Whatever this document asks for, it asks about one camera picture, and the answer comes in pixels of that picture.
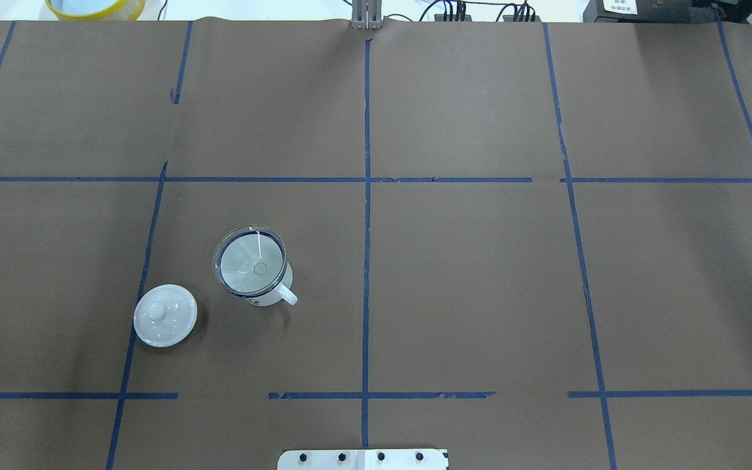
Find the yellow tape roll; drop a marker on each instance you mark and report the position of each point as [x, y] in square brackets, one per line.
[96, 10]

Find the clear glass funnel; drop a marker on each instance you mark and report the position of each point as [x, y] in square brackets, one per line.
[250, 261]

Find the white enamel mug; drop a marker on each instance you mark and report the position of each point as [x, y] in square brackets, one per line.
[280, 292]

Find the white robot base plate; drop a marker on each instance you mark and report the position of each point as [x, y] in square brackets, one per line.
[387, 458]

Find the aluminium frame post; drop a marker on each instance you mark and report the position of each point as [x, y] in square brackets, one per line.
[366, 14]

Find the white ceramic lid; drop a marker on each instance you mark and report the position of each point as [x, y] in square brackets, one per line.
[165, 316]

